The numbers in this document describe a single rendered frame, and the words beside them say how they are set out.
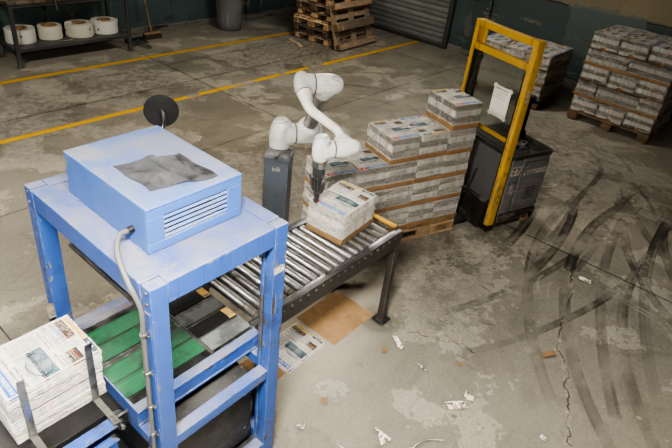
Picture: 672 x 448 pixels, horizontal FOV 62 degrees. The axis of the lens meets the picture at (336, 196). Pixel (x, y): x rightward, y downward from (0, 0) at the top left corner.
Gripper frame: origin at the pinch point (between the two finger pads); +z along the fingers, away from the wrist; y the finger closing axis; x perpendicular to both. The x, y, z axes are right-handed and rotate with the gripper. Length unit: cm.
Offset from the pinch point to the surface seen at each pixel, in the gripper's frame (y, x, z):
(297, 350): -10, 16, 112
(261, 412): -50, 86, 76
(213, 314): -12, 87, 33
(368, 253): -32.2, -18.3, 33.5
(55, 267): 34, 143, 1
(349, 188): 4.3, -38.5, 10.1
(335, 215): -9.3, -9.2, 12.6
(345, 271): -32.7, 4.4, 35.6
